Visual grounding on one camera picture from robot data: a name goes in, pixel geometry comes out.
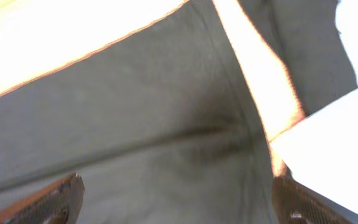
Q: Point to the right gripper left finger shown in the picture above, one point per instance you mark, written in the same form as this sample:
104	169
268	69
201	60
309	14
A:
59	202

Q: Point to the black t-shirt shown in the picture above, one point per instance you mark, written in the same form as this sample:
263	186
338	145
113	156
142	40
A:
160	126

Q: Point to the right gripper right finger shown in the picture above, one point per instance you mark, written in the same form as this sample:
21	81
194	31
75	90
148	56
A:
296	204

